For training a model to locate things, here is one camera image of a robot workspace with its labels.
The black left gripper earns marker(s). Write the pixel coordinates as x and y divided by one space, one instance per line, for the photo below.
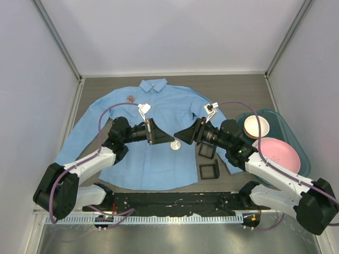
150 131

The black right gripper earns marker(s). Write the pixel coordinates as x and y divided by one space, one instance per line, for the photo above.
198 131

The orange painted round brooch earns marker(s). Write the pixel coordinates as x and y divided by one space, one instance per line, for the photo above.
175 145

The blue button-up shirt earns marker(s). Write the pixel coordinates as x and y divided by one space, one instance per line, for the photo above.
145 167

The pink blossom round brooch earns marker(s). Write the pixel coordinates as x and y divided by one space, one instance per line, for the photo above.
130 99

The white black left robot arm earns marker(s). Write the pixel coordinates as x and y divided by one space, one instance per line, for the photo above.
60 191

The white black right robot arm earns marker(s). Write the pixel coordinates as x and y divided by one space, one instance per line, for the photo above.
250 159

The white bowl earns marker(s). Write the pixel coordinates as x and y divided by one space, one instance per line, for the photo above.
255 129

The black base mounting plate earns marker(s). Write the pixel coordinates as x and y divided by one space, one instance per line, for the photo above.
180 204

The pink plate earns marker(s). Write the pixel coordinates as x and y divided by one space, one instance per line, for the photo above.
281 153

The black square frame upper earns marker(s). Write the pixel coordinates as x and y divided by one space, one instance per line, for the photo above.
207 150

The black square frame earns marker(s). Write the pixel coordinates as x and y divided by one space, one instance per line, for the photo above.
207 150
209 171

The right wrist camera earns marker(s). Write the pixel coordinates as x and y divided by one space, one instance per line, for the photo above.
211 110

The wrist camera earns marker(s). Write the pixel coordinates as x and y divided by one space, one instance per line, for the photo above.
143 109
211 110

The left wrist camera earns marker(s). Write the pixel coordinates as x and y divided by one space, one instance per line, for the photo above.
143 109

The black square frame lower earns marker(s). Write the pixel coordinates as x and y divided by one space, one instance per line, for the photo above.
209 171

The white slotted cable duct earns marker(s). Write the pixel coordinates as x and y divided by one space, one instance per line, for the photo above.
98 219

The aluminium frame rail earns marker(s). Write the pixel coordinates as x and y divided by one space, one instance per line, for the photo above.
258 195

